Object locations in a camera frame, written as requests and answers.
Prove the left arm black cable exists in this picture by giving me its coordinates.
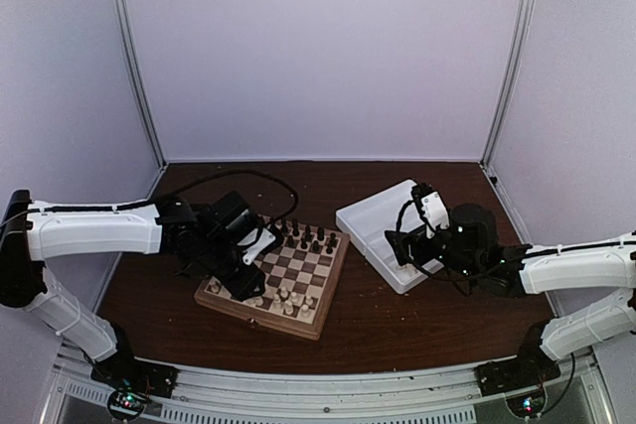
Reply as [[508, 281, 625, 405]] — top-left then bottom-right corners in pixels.
[[0, 171, 300, 226]]

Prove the pile of white chess pieces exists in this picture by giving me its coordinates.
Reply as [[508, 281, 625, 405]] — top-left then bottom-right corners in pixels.
[[396, 265, 413, 276]]

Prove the right aluminium frame post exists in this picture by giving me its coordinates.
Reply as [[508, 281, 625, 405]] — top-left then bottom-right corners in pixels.
[[479, 0, 543, 168]]

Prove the white plastic tray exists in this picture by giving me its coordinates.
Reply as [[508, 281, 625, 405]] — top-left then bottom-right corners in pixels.
[[335, 180, 449, 294]]

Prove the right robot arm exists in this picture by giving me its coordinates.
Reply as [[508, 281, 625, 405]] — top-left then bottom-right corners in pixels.
[[385, 204, 635, 386]]

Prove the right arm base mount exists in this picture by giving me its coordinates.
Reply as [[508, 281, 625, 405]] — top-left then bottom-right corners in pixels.
[[475, 321, 560, 396]]

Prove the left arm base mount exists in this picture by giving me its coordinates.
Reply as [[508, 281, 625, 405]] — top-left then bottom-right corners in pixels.
[[84, 325, 178, 398]]

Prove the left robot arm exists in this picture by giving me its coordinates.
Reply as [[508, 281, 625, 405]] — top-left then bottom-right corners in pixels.
[[1, 190, 278, 388]]

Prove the white tall piece carried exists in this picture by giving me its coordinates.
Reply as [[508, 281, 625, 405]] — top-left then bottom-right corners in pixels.
[[251, 296, 264, 308]]

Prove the front aluminium rail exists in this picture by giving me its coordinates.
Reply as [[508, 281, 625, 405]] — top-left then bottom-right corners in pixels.
[[36, 343, 618, 423]]

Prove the wooden chess board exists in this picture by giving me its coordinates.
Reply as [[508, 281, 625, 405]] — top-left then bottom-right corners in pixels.
[[194, 219, 350, 341]]

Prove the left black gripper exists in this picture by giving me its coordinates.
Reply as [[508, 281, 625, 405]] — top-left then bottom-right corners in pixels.
[[196, 236, 265, 301]]

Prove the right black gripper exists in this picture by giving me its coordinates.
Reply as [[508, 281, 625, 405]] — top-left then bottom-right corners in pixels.
[[386, 224, 479, 282]]

